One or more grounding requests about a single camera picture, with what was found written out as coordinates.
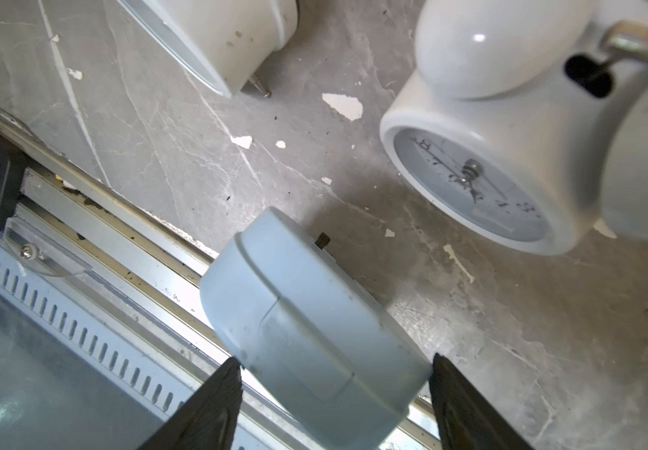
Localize blue square alarm clock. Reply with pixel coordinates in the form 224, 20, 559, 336
199, 207, 432, 449

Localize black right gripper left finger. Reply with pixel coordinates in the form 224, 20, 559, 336
139, 357, 243, 450

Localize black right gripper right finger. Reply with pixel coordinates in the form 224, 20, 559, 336
429, 354, 532, 450

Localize white twin-bell alarm clock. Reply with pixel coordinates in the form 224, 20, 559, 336
120, 0, 301, 99

